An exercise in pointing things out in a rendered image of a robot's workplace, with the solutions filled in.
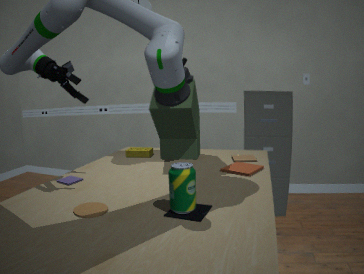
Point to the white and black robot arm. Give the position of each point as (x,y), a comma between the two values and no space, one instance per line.
(163,54)

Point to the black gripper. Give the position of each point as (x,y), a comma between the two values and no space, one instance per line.
(50,73)

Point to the purple square block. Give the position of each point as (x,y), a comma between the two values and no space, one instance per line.
(69,180)

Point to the round tan cork coaster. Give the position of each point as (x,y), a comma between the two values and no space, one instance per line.
(90,210)

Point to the green and yellow drink can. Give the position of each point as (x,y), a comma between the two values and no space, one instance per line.
(182,187)

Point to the dark grey square coaster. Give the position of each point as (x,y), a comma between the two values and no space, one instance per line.
(196,215)

